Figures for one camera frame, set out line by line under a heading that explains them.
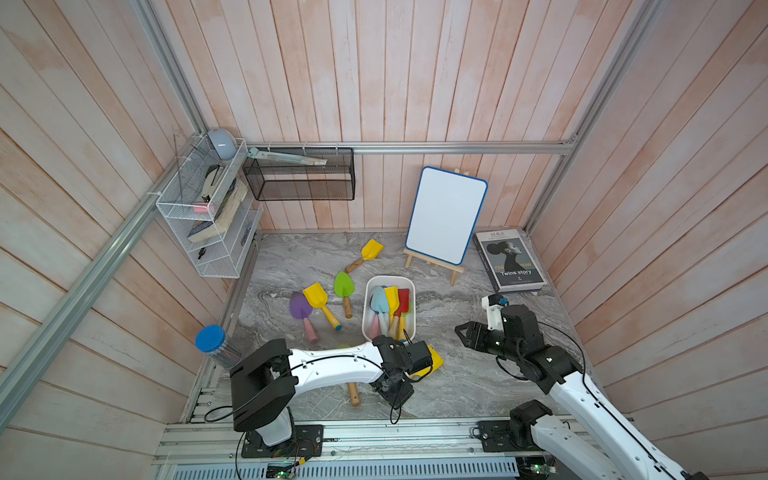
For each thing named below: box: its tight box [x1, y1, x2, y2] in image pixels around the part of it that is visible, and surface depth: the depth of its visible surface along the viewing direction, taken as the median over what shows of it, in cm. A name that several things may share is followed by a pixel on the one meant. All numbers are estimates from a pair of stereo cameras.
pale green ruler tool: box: [248, 147, 328, 166], surface depth 92 cm
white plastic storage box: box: [362, 275, 417, 342], surface depth 97 cm
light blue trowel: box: [370, 285, 389, 337], surface depth 98 cm
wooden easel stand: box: [403, 247, 464, 286], surface depth 105 cm
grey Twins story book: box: [472, 228, 547, 293], surface depth 109 cm
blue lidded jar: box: [195, 325, 243, 369], surface depth 72 cm
